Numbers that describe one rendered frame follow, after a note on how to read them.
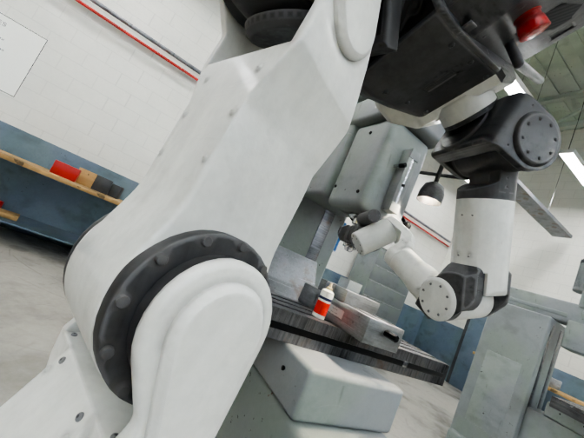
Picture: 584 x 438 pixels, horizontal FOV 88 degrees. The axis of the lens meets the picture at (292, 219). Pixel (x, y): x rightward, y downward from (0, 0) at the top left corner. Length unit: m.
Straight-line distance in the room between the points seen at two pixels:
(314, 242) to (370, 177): 0.53
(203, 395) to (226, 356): 0.03
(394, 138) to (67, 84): 4.69
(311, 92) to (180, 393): 0.25
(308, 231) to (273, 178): 1.10
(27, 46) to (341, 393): 5.22
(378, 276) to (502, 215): 5.66
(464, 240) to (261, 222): 0.41
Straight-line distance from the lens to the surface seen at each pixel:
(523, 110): 0.59
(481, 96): 0.61
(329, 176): 1.10
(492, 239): 0.60
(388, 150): 1.01
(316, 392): 0.79
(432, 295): 0.62
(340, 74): 0.31
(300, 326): 0.86
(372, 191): 0.96
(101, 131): 5.07
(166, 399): 0.24
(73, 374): 0.34
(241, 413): 1.01
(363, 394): 0.89
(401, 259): 0.72
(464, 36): 0.47
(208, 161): 0.24
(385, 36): 0.40
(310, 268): 1.38
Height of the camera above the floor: 1.09
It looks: 7 degrees up
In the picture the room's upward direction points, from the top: 24 degrees clockwise
